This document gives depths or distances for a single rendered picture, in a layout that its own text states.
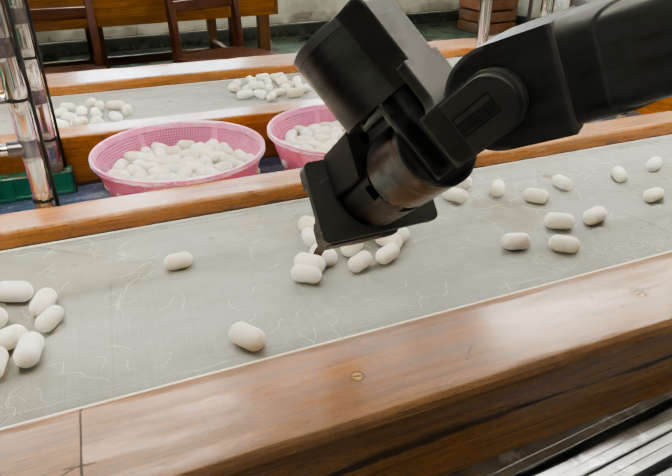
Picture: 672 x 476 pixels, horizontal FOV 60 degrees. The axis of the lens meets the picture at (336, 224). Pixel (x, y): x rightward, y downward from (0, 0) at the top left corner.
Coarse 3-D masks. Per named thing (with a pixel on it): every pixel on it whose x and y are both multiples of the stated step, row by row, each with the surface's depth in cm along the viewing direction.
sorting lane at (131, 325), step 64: (512, 192) 83; (576, 192) 83; (640, 192) 83; (0, 256) 67; (64, 256) 67; (128, 256) 67; (192, 256) 67; (256, 256) 67; (448, 256) 67; (512, 256) 67; (576, 256) 67; (640, 256) 67; (64, 320) 57; (128, 320) 57; (192, 320) 57; (256, 320) 57; (320, 320) 57; (384, 320) 57; (0, 384) 49; (64, 384) 49; (128, 384) 49
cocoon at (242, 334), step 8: (232, 328) 53; (240, 328) 53; (248, 328) 52; (256, 328) 53; (232, 336) 53; (240, 336) 52; (248, 336) 52; (256, 336) 52; (264, 336) 52; (240, 344) 52; (248, 344) 52; (256, 344) 52; (264, 344) 53
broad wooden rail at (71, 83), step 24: (456, 48) 158; (72, 72) 134; (96, 72) 134; (120, 72) 134; (144, 72) 134; (168, 72) 134; (192, 72) 134; (216, 72) 136; (240, 72) 138; (264, 72) 140; (288, 72) 143
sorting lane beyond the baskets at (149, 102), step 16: (224, 80) 137; (304, 80) 138; (64, 96) 126; (80, 96) 126; (96, 96) 126; (112, 96) 126; (128, 96) 126; (144, 96) 126; (160, 96) 126; (176, 96) 126; (192, 96) 126; (208, 96) 126; (224, 96) 126; (304, 96) 126; (0, 112) 116; (32, 112) 116; (144, 112) 116; (160, 112) 116; (176, 112) 116; (192, 112) 116; (0, 128) 107
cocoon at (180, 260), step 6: (180, 252) 65; (186, 252) 65; (168, 258) 64; (174, 258) 64; (180, 258) 64; (186, 258) 64; (192, 258) 65; (168, 264) 64; (174, 264) 64; (180, 264) 64; (186, 264) 64
